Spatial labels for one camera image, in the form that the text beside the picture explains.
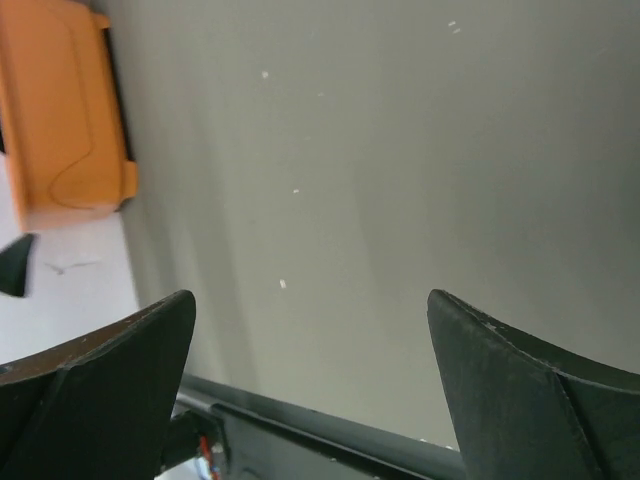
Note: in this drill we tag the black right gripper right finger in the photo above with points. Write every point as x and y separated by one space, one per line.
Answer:
523 408

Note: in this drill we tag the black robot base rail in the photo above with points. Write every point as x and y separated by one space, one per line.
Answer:
257 437

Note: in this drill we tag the orange plastic bin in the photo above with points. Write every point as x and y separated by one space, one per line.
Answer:
61 127

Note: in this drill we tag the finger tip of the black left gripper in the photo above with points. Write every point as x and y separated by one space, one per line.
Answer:
15 264

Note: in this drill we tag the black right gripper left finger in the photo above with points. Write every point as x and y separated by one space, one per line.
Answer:
97 406

